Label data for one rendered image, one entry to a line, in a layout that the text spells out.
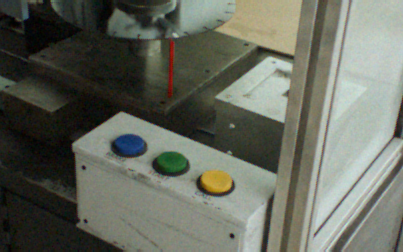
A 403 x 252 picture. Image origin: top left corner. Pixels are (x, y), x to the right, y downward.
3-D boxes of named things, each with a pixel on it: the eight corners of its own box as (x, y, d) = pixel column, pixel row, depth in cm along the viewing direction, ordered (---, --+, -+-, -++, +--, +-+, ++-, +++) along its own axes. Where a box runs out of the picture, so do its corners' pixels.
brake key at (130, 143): (149, 151, 99) (150, 139, 98) (132, 165, 96) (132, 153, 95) (127, 142, 101) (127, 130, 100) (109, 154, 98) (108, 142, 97)
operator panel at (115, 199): (276, 263, 102) (288, 178, 94) (237, 310, 94) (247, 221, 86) (121, 190, 114) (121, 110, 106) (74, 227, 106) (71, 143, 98)
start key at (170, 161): (191, 169, 96) (192, 157, 95) (175, 184, 93) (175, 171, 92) (167, 159, 98) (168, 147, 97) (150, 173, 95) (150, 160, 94)
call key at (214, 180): (236, 188, 93) (237, 176, 92) (220, 204, 90) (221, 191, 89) (210, 177, 95) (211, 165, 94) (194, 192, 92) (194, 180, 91)
